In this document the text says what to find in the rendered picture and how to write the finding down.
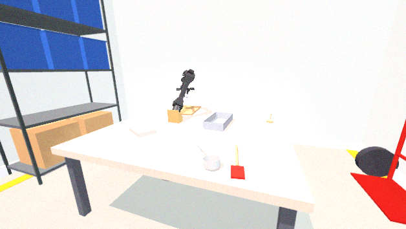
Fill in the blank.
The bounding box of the white saucepan with long handle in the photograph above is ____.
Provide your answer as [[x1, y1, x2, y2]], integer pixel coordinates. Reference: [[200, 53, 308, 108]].
[[195, 142, 220, 169]]

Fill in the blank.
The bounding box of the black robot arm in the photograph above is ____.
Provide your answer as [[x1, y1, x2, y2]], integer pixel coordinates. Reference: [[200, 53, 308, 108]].
[[172, 69, 195, 113]]

